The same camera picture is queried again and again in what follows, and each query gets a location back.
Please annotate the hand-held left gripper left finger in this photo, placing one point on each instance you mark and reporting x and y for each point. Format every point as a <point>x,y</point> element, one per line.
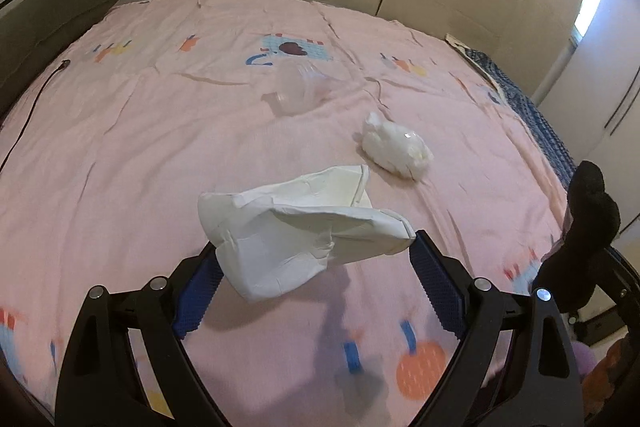
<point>200,302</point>

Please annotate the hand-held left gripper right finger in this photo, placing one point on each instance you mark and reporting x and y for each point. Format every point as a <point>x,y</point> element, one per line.
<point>440,287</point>

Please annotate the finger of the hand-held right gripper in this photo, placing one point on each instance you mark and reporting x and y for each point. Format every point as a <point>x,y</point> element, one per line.
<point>625,292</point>

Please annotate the black cloth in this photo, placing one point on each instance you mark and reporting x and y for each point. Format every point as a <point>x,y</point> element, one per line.
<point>590,217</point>

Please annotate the crushed white paper cup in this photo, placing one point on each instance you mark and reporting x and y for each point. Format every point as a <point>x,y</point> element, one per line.
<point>280,232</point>

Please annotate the white crumpled plastic bag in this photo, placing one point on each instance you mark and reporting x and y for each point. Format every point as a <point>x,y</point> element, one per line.
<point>395,147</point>

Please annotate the pink printed bedsheet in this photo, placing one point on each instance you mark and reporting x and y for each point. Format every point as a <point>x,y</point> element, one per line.
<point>150,157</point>

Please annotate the blue patterned cloth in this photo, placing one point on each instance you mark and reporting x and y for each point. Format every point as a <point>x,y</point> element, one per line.
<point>525,117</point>

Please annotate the white wardrobe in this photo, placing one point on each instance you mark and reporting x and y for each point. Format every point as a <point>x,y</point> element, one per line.
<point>615,72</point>

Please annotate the clear plastic bottle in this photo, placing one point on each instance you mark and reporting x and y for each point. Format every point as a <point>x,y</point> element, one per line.
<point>305,92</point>

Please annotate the grey pillow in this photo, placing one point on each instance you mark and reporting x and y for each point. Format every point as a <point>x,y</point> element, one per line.
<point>45,27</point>

